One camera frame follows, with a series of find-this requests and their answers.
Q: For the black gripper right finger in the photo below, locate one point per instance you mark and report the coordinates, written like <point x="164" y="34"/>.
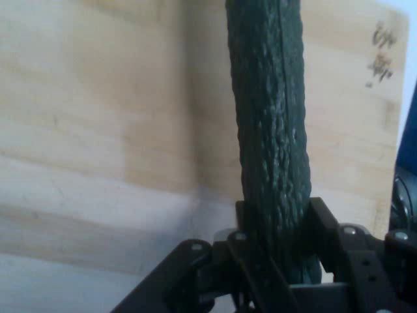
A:
<point x="374" y="270"/>

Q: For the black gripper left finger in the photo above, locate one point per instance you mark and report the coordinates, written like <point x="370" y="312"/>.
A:
<point x="211" y="280"/>

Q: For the dark green cucumber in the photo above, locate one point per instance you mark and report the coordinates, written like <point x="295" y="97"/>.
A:
<point x="270" y="114"/>

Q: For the dark blue object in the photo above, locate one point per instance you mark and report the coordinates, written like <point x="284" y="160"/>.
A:
<point x="408" y="130"/>

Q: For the light wooden cutting board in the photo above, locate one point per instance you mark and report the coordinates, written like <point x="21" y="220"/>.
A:
<point x="114" y="98"/>

